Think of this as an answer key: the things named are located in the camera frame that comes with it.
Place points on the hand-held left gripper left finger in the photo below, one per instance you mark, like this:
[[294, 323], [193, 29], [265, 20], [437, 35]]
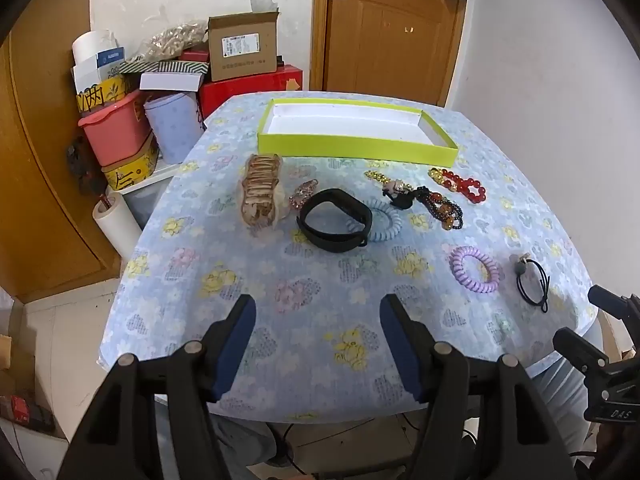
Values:
[[235, 345]]

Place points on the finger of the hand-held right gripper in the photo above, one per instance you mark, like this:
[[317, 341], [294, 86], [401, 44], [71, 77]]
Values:
[[580, 352], [615, 305]]

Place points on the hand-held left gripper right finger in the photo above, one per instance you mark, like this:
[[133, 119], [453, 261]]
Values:
[[400, 345]]

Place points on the black wristband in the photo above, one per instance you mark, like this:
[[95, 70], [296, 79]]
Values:
[[325, 240]]

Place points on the black clip with pink charm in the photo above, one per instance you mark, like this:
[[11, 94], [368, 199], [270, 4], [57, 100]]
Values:
[[397, 187]]

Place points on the pink rhinestone hair clip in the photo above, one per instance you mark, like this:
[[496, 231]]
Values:
[[302, 194]]

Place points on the yellow-green box tray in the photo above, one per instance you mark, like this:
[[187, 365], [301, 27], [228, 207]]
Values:
[[350, 147]]

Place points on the blue floral tablecloth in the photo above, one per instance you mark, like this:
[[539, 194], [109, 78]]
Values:
[[300, 270]]

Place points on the white paper roll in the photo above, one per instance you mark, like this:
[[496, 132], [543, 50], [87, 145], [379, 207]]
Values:
[[117, 230]]

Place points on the white plastic storage drawer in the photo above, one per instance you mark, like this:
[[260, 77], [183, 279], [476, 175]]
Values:
[[145, 200]]

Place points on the yellow round tin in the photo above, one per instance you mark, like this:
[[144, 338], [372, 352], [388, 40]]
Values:
[[130, 172]]

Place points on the red box on floor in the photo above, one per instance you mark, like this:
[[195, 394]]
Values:
[[22, 407]]

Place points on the blue floral canister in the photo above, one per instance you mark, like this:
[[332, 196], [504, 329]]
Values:
[[172, 127]]

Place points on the dark hanging ornament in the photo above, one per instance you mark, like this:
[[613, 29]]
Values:
[[82, 165]]

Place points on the pink plastic bin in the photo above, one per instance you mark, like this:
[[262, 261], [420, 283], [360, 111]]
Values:
[[115, 135]]

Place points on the brown wooden cabinet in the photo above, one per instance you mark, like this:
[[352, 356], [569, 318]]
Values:
[[40, 185]]

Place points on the large red box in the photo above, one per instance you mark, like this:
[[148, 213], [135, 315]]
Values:
[[240, 92]]

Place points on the white cardboard box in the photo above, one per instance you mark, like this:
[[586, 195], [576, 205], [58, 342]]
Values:
[[167, 81]]

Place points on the yellow tin with black print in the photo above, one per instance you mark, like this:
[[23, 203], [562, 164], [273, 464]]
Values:
[[97, 97]]

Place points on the green striped box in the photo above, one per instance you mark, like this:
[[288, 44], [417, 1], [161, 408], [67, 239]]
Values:
[[175, 66]]

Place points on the small dark red box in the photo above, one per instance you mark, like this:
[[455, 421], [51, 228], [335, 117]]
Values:
[[192, 55]]

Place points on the open cardboard box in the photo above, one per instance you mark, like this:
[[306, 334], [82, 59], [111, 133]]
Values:
[[240, 50]]

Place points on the brown wooden door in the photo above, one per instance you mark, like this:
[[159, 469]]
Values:
[[390, 45]]

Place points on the bag of beige pieces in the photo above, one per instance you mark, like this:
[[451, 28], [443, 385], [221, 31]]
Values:
[[170, 42]]

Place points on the blue and white carton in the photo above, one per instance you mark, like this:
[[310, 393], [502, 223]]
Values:
[[110, 57]]

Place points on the white paper tube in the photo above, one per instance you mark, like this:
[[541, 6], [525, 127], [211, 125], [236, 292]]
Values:
[[90, 45]]

